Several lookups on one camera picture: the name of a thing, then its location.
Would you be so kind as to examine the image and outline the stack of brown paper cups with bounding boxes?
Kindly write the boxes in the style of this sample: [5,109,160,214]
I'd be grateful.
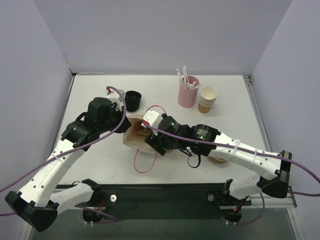
[198,86,218,114]

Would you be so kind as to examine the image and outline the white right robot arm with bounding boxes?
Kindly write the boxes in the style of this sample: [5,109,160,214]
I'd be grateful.
[141,111,291,204]

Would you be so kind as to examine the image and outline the pink cylindrical holder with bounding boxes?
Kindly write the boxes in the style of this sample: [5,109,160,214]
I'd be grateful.
[177,75,200,108]

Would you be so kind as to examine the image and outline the white wrapped straws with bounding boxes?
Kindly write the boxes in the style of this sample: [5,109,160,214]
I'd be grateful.
[176,66,200,90]

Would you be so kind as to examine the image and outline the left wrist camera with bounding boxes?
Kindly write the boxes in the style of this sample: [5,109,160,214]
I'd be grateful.
[105,86,125,103]

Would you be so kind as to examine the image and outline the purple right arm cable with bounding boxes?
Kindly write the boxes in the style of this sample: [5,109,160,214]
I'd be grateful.
[142,123,320,226]

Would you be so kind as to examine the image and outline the stack of black cup lids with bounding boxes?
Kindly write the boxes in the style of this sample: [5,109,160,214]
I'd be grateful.
[125,90,142,113]

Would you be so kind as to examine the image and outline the pink and cream paper bag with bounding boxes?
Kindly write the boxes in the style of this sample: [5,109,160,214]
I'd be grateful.
[122,113,157,174]

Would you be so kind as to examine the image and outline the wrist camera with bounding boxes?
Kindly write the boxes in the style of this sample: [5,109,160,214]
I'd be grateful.
[105,86,125,103]
[141,110,163,128]

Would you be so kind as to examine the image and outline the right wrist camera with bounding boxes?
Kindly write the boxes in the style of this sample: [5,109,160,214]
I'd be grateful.
[141,110,163,128]

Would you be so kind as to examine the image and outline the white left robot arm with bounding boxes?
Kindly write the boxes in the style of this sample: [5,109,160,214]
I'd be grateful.
[5,95,131,232]

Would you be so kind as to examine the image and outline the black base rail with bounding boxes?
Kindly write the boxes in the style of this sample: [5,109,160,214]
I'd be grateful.
[82,183,251,223]

